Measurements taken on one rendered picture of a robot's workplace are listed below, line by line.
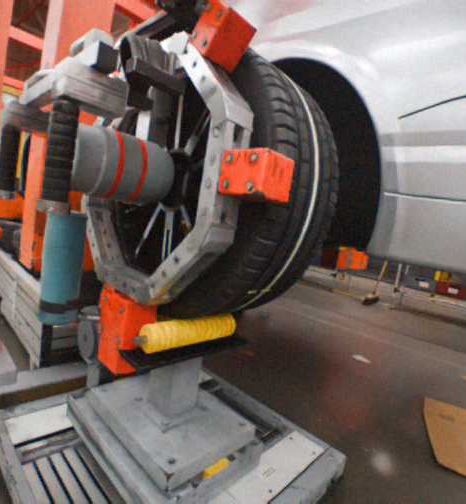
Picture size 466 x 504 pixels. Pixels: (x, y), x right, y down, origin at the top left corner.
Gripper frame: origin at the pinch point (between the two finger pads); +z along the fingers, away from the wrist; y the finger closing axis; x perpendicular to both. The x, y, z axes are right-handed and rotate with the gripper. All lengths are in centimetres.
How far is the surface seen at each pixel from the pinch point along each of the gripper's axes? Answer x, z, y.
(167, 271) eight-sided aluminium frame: -51, -18, 11
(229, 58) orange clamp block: -10.9, -13.2, 12.4
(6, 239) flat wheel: -101, 95, -189
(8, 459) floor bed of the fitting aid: -113, -20, -24
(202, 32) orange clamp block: -8.2, -16.5, 7.7
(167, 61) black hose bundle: -17.1, -24.5, 7.3
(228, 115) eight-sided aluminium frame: -23.2, -21.2, 18.0
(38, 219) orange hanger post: -55, 4, -49
